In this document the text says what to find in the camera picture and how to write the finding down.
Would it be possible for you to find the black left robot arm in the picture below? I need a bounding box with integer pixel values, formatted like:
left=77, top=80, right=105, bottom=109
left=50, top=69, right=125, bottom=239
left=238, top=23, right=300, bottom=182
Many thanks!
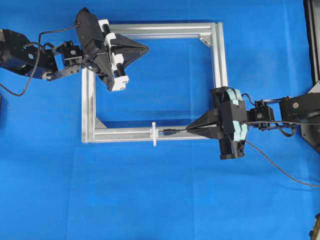
left=0, top=7, right=149, bottom=92

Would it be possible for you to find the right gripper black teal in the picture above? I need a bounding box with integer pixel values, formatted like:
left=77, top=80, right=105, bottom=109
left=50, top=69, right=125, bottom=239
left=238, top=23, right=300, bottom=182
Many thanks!
left=186, top=86, right=248, bottom=160

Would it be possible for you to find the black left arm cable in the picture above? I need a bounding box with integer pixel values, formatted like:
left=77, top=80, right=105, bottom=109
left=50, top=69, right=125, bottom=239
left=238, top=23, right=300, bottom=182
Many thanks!
left=0, top=21, right=81, bottom=98

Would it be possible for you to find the aluminium extrusion frame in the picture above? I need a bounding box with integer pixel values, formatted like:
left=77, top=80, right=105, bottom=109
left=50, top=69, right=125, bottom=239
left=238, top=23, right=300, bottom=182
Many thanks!
left=81, top=22, right=228, bottom=144

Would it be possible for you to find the black stand at right edge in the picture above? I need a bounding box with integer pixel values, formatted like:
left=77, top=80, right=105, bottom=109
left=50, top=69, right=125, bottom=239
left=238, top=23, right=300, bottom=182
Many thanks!
left=301, top=0, right=320, bottom=153

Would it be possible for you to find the yellow object at corner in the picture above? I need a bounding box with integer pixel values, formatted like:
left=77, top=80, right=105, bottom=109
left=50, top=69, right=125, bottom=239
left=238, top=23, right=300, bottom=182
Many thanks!
left=309, top=213, right=320, bottom=240

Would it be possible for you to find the white zip tie loop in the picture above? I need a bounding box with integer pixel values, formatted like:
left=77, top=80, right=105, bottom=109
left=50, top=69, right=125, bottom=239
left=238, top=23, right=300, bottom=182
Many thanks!
left=149, top=122, right=159, bottom=147

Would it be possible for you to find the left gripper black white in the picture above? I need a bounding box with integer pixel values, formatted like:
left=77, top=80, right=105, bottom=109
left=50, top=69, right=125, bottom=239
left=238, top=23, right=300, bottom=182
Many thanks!
left=75, top=7, right=149, bottom=92

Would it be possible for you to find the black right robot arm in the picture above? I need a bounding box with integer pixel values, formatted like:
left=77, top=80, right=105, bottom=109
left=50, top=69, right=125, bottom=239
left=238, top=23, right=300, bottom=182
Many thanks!
left=186, top=86, right=320, bottom=160

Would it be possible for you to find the black USB cable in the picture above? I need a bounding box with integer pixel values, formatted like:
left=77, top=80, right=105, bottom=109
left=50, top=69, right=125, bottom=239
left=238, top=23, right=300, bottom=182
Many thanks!
left=161, top=121, right=320, bottom=188

